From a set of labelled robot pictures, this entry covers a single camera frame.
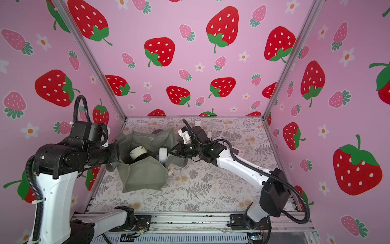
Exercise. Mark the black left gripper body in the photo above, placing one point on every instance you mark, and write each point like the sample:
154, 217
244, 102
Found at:
102, 155

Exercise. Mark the white digital clock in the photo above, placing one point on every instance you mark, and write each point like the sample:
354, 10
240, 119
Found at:
163, 155

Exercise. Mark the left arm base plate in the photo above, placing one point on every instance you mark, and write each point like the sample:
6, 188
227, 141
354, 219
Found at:
135, 224

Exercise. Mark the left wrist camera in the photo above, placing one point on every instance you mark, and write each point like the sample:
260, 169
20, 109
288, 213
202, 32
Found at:
93, 133

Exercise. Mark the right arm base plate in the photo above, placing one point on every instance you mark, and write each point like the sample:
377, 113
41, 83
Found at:
243, 222

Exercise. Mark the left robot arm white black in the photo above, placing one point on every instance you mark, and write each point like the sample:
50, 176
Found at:
52, 173

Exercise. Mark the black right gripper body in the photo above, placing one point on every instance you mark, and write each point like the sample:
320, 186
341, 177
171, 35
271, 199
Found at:
179, 149

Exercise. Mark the aluminium frame rail front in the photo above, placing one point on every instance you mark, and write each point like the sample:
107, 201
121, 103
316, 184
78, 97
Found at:
197, 222

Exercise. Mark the small black round clock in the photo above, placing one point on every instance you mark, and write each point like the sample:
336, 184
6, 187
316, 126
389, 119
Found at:
139, 153

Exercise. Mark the olive green canvas bag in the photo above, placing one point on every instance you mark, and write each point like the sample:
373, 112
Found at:
148, 173

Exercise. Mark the beige striped small ball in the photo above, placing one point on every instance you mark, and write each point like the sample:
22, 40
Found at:
170, 170

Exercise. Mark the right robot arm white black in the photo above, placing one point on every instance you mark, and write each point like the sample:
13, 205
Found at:
272, 184

